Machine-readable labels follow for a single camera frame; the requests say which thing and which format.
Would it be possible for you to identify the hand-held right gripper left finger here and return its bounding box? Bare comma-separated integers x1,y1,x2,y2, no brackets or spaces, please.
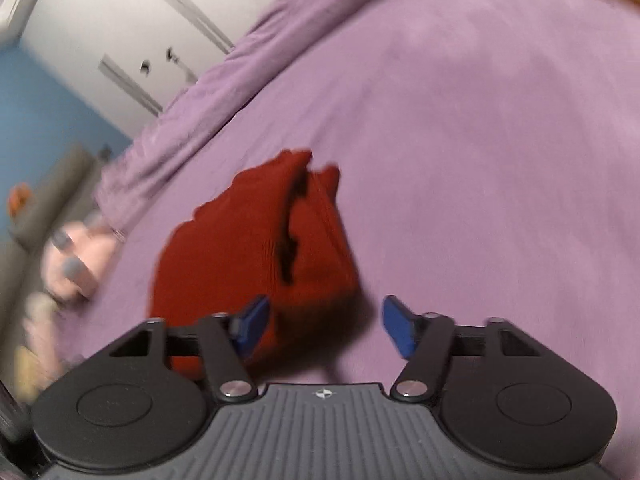
107,294,273,404

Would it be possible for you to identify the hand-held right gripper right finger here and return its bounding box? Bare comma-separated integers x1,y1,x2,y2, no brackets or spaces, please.
382,295,544,404

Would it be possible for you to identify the red knit sweater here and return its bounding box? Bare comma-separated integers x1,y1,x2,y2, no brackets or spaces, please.
149,149,362,382

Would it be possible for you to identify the purple bed sheet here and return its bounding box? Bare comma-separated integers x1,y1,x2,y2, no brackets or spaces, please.
50,0,640,461

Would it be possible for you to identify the pink plush toy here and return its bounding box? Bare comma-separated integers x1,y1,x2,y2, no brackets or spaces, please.
39,214,123,307

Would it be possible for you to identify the purple fleece blanket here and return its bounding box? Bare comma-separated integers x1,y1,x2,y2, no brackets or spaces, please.
94,0,351,233

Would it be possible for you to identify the grey sofa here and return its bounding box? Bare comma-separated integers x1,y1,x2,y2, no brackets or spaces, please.
0,141,103,361

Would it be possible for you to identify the small orange object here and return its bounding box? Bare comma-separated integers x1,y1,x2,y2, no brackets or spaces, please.
6,184,35,218

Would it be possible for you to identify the white wardrobe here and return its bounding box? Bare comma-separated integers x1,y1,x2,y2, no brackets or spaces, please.
17,0,313,136

